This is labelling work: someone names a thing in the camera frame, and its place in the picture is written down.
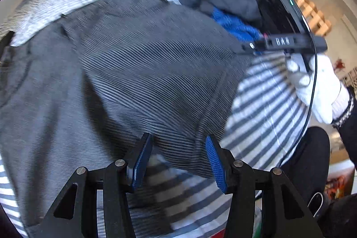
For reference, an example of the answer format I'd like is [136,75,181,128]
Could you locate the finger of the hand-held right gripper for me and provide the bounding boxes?
[231,41,265,56]

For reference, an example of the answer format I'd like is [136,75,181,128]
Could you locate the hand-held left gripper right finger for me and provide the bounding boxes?
[205,134,326,238]

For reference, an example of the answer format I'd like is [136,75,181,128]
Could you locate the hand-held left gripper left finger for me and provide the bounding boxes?
[37,132,154,238]

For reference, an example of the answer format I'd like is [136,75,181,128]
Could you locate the grey tweed coat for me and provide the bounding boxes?
[0,0,261,238]

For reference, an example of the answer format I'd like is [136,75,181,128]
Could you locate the person's right forearm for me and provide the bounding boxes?
[331,87,357,169]

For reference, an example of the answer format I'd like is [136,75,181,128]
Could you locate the person's right hand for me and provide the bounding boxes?
[287,54,351,124]

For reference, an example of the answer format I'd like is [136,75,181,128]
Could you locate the blue knitted sweater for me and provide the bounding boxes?
[210,8,264,56]

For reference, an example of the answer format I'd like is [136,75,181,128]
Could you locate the blue white striped quilt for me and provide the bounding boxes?
[0,0,310,238]

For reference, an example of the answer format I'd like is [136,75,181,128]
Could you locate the person's leg black trousers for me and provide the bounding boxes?
[279,126,331,217]

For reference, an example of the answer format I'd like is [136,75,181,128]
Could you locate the orange patterned item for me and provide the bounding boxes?
[325,174,356,199]

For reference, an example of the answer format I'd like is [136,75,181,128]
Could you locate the black folded shirt yellow print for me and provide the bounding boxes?
[0,31,15,56]

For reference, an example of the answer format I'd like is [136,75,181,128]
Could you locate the black cable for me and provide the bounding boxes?
[255,32,319,199]

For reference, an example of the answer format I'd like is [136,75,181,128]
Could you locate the black clothing with white cord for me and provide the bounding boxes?
[307,191,357,238]

